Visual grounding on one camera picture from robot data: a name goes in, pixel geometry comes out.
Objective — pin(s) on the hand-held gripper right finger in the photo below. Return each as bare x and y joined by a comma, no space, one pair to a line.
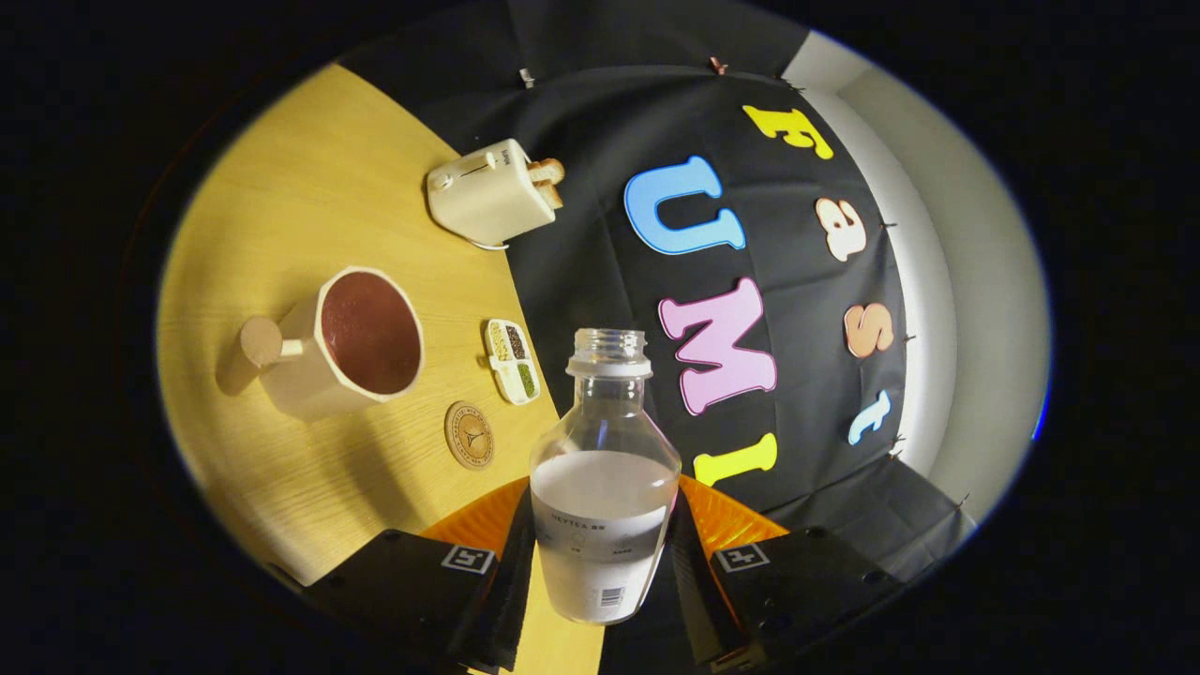
797,581

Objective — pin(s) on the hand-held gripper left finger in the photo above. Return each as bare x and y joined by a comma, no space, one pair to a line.
412,581

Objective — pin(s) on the round wooden coaster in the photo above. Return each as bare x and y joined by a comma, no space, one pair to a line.
469,436

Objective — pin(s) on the clear juice bottle white label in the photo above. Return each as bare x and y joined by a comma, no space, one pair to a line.
600,506

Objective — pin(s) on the white divided dish with beans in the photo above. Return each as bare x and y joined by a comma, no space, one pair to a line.
514,361

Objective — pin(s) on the cream toaster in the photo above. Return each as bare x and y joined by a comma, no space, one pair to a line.
487,197

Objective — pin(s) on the toasted bread slice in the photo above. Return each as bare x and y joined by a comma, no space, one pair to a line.
551,196
548,171

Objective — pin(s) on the wooden table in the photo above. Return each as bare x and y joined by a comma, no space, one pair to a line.
281,187

